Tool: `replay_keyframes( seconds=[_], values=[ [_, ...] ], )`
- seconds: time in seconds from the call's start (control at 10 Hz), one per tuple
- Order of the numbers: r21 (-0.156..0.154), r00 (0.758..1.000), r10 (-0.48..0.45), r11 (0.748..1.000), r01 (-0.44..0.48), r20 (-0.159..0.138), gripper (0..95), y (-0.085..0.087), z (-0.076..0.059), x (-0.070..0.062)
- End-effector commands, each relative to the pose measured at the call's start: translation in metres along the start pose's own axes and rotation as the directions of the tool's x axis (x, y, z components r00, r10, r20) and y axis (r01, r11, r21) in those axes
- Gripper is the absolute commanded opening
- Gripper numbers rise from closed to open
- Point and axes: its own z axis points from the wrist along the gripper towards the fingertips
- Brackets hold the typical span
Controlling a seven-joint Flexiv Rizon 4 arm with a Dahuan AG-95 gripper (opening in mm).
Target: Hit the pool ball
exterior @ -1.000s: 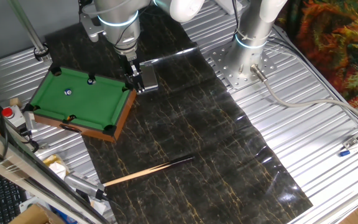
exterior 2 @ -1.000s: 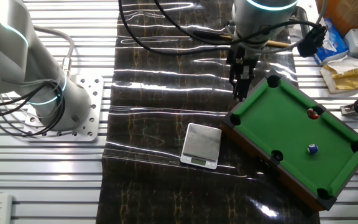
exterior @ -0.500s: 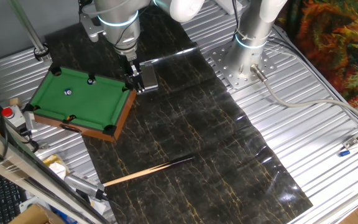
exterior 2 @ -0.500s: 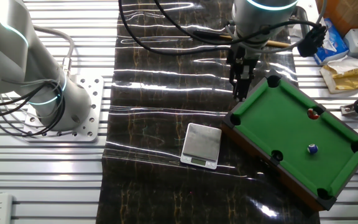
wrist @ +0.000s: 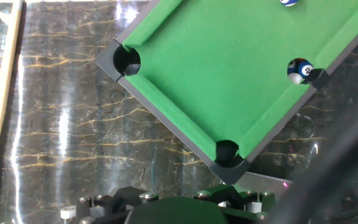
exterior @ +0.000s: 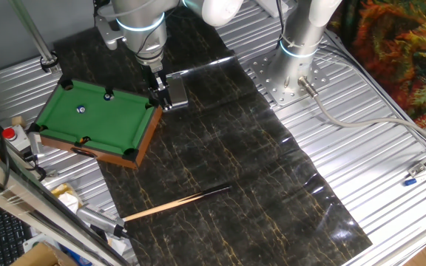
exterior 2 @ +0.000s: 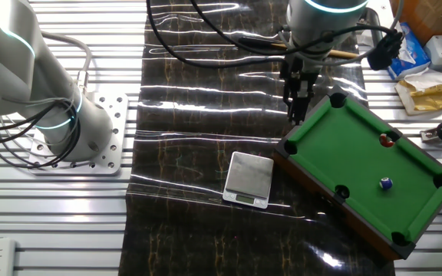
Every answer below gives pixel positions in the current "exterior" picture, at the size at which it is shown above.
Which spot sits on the colourful patterned cloth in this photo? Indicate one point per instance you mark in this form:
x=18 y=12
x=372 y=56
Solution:
x=401 y=55

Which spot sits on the silver digital scale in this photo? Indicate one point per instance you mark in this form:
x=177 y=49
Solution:
x=178 y=92

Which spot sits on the grey box with green button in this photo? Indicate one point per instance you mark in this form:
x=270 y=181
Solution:
x=35 y=242

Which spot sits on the small wooden block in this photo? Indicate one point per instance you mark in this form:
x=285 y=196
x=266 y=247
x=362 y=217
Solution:
x=19 y=121

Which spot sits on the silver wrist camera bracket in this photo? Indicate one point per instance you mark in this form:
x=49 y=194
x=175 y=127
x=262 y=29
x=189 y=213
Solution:
x=107 y=33

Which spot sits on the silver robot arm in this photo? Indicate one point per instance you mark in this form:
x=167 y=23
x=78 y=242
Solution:
x=142 y=33

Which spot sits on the ribbed silver camera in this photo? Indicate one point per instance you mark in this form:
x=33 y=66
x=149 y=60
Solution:
x=96 y=218

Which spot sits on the aluminium frame bar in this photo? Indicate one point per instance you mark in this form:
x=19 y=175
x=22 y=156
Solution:
x=32 y=207

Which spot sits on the black marble pattern mat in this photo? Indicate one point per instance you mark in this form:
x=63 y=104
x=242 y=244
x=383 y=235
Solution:
x=235 y=166

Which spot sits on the mini green pool table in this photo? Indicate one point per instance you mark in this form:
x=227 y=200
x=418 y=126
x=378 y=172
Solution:
x=98 y=125

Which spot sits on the silver metal pole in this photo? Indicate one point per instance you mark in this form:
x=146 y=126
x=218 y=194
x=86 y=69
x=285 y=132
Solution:
x=32 y=31

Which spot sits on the brown cardboard box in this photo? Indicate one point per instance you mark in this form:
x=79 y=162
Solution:
x=39 y=256

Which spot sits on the blue capped pen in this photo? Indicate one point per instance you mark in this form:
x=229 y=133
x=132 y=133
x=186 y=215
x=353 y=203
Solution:
x=410 y=181

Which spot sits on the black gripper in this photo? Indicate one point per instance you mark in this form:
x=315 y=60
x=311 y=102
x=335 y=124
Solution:
x=151 y=72

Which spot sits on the dark blue pool ball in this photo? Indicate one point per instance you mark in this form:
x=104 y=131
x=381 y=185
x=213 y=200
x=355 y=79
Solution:
x=108 y=97

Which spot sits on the blue striped pool ball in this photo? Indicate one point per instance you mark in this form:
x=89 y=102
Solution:
x=81 y=109

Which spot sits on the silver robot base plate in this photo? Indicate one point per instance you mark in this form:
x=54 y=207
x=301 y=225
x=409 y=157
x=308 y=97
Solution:
x=264 y=79

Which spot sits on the yellow paper bag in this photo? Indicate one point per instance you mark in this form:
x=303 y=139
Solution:
x=63 y=190

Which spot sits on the wooden pool cue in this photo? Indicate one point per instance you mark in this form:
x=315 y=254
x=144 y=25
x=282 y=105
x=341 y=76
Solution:
x=176 y=203

